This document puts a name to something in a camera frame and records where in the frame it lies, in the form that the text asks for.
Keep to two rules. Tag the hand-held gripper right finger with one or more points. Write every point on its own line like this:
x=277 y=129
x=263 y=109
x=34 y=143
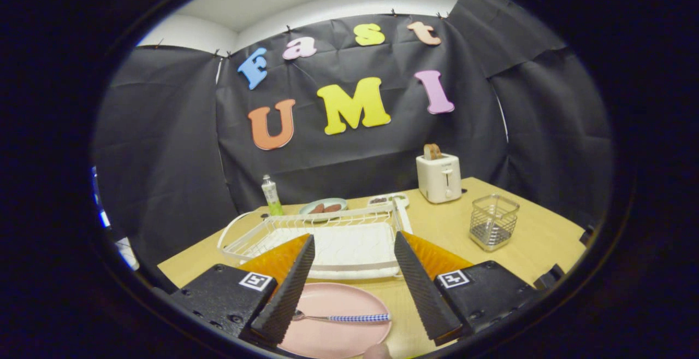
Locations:
x=420 y=288

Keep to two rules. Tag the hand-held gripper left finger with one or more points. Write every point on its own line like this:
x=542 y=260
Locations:
x=289 y=293

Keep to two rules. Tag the pink plate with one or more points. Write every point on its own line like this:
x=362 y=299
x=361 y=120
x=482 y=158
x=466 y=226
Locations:
x=338 y=299

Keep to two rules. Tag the teal plate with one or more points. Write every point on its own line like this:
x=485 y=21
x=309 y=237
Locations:
x=306 y=210

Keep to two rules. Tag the brown meat patty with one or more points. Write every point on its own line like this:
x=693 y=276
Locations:
x=332 y=207
x=317 y=209

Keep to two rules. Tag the white divided tray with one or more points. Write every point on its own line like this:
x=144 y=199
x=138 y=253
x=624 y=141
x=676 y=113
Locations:
x=389 y=201

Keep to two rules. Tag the green squeeze bottle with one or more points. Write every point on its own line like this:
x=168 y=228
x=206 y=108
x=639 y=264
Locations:
x=271 y=198

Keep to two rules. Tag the cream toaster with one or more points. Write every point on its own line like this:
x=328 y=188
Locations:
x=438 y=178

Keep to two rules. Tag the black table edge clamp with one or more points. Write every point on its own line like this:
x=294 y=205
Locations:
x=587 y=235
x=549 y=277

